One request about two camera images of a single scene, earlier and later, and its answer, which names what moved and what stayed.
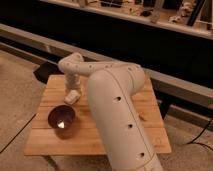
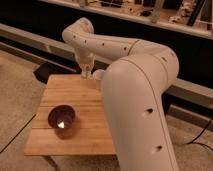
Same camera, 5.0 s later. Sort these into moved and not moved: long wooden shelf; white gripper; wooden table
Moved: white gripper
Not moved: long wooden shelf; wooden table
